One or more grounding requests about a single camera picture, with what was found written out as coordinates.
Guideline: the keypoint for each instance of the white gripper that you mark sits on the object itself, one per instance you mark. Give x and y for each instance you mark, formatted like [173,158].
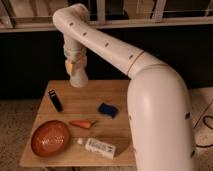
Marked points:
[75,52]

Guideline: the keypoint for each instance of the white ceramic cup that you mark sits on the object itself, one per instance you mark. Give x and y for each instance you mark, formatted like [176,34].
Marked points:
[78,76]

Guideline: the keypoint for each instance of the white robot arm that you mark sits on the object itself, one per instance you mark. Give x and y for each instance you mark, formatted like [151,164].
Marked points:
[157,97]

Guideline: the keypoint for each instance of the black eraser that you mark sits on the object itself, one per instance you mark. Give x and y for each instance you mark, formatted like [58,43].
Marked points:
[55,100]

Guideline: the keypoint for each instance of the dark cabinet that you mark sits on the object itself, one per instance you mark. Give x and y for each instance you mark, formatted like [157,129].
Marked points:
[29,60]

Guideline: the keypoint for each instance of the blue sponge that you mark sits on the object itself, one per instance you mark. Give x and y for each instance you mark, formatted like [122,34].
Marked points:
[109,110]

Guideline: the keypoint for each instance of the orange carrot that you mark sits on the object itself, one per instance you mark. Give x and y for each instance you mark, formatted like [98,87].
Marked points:
[85,124]

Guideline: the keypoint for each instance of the wooden table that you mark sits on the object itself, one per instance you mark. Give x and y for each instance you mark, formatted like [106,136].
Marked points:
[82,104]

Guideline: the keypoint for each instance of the orange bowl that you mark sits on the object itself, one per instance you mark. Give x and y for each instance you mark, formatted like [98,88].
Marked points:
[50,138]

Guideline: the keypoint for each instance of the white window frame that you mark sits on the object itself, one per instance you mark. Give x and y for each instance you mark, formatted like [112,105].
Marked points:
[36,15]

